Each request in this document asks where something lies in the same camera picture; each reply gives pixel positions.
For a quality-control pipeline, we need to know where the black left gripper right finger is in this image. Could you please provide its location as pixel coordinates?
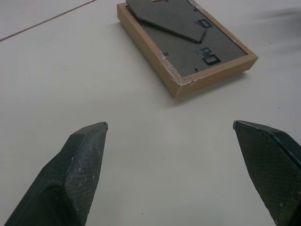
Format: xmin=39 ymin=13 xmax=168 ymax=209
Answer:
xmin=232 ymin=120 xmax=301 ymax=226

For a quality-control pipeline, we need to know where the wooden picture frame face down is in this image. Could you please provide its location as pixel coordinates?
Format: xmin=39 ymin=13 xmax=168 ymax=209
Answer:
xmin=117 ymin=0 xmax=259 ymax=98

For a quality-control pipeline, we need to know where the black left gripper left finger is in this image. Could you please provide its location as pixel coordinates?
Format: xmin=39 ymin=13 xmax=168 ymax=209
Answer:
xmin=4 ymin=121 xmax=109 ymax=226

